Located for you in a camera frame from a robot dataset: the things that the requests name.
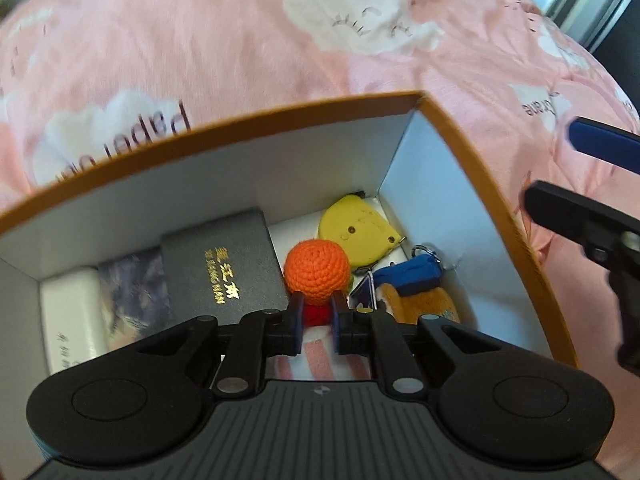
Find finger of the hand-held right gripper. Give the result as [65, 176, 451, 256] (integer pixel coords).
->
[564, 116, 640, 176]
[522, 180, 640, 267]

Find blue keychain pouch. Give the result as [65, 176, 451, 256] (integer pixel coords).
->
[372, 245, 461, 326]

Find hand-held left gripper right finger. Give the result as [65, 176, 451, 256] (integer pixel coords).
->
[331, 292, 506, 396]

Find pink cloud-print blanket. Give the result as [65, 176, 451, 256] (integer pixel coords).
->
[0, 0, 640, 480]

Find grey gift box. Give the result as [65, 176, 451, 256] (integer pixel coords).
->
[160, 207, 291, 328]

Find orange cardboard box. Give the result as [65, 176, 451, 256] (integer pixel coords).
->
[0, 91, 581, 480]

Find illustrated card box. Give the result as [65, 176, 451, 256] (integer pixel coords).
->
[97, 247, 176, 351]

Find orange crochet doll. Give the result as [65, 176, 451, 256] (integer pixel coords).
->
[282, 240, 353, 328]

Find yellow tape measure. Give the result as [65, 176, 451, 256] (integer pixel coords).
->
[318, 192, 408, 268]

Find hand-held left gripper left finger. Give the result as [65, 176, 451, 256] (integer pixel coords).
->
[132, 292, 307, 396]

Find long white box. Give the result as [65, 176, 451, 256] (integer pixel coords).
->
[39, 266, 113, 376]

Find purple card tag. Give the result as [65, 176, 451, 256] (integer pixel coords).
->
[349, 274, 377, 311]

